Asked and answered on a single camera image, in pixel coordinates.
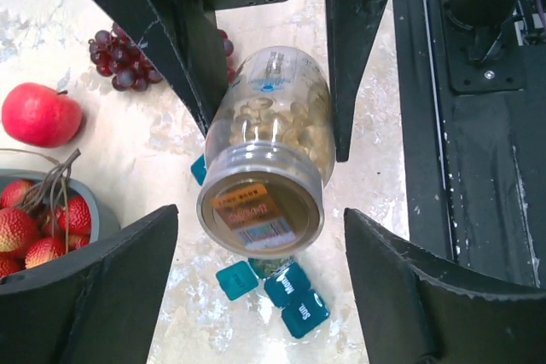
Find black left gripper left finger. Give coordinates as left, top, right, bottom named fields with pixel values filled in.
left=1, top=205, right=178, bottom=363

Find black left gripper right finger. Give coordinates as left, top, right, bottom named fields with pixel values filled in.
left=344, top=208, right=545, bottom=363

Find teal weekly pill organizer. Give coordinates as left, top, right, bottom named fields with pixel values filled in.
left=201, top=147, right=329, bottom=338

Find amber pill bottle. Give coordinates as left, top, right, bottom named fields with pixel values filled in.
left=196, top=46, right=335, bottom=259

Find grey plastic fruit tray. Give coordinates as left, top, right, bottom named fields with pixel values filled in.
left=1, top=169, right=120, bottom=243

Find red lychee bunch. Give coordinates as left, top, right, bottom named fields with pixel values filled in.
left=1, top=150, right=93, bottom=279

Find dark grapes on table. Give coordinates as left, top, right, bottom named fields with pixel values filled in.
left=88, top=25, right=236, bottom=92

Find red apple on table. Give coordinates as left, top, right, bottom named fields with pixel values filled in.
left=1, top=83, right=83, bottom=148

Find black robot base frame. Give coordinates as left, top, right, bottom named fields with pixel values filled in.
left=392, top=0, right=545, bottom=287

